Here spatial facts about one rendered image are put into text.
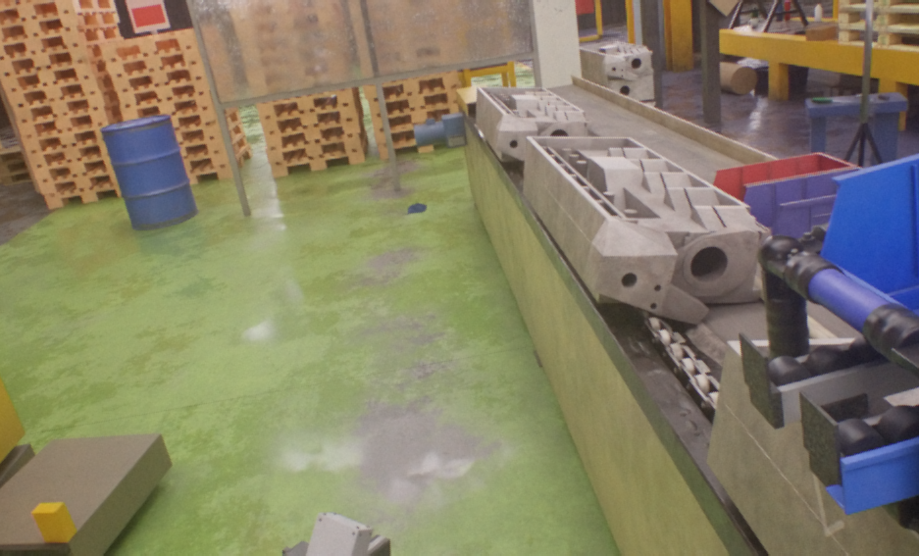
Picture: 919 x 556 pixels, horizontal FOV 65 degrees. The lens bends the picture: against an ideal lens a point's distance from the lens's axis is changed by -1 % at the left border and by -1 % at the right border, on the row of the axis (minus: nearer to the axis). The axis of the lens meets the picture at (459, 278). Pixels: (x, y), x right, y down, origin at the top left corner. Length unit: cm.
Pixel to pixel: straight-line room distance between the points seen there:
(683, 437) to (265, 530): 160
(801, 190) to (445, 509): 140
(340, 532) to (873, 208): 50
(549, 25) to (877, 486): 576
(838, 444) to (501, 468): 202
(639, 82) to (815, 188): 395
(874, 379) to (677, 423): 66
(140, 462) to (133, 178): 422
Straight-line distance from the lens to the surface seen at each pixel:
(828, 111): 412
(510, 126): 295
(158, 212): 669
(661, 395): 136
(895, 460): 54
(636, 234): 154
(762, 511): 100
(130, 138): 660
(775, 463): 96
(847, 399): 66
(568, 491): 238
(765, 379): 62
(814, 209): 198
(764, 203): 211
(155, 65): 823
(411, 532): 233
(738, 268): 168
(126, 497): 268
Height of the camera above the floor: 149
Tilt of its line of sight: 22 degrees down
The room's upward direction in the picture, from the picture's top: 9 degrees counter-clockwise
